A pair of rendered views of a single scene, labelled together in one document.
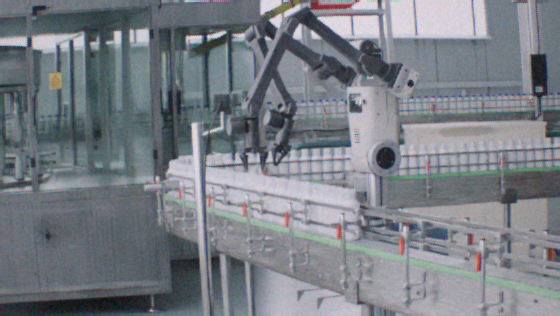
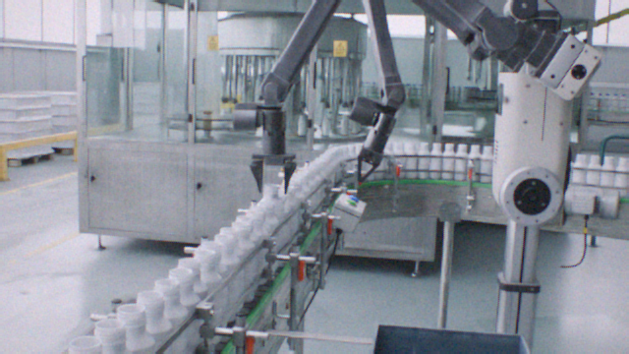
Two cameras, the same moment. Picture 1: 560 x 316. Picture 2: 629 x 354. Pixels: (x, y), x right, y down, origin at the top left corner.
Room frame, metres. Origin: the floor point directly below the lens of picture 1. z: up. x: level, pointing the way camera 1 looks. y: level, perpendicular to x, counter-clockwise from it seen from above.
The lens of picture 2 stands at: (3.39, -0.80, 1.48)
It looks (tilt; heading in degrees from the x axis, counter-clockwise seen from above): 8 degrees down; 30
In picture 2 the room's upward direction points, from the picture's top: 2 degrees clockwise
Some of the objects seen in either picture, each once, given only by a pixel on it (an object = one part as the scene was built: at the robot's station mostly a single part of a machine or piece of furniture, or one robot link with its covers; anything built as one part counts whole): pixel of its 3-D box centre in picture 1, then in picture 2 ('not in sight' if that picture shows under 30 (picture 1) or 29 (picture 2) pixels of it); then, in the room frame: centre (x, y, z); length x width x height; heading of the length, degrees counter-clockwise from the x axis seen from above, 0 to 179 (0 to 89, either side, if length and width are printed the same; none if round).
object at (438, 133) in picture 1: (476, 198); not in sight; (9.13, -1.51, 0.59); 1.10 x 0.62 x 1.18; 93
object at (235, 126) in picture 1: (242, 118); (257, 106); (4.78, 0.15, 1.39); 0.12 x 0.09 x 0.12; 111
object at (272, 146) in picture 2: (252, 142); (273, 146); (4.80, 0.11, 1.30); 0.10 x 0.07 x 0.07; 111
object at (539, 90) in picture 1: (538, 76); not in sight; (10.67, -2.45, 1.55); 0.17 x 0.15 x 0.42; 93
